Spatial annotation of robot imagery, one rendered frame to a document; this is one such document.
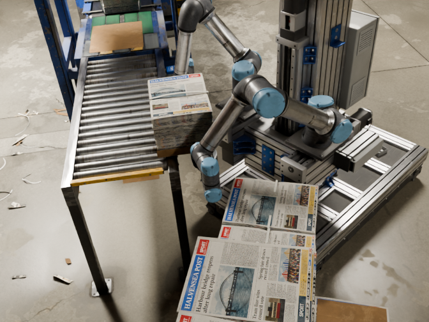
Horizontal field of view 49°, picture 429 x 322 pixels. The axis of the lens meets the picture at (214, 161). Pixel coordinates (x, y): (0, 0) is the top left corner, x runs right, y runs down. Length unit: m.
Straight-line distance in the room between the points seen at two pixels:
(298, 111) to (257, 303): 0.88
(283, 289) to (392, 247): 1.69
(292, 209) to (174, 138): 0.66
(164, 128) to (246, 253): 0.91
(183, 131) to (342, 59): 0.91
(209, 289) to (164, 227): 1.69
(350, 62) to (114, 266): 1.76
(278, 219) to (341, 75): 0.98
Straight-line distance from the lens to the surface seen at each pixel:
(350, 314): 1.98
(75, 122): 2.71
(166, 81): 2.47
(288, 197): 2.04
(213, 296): 1.42
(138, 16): 3.95
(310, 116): 2.04
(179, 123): 2.22
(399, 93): 4.47
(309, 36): 2.35
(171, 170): 2.25
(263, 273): 1.47
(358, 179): 3.12
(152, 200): 3.29
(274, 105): 1.88
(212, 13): 2.59
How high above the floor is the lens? 2.23
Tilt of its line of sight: 39 degrees down
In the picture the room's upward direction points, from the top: 4 degrees counter-clockwise
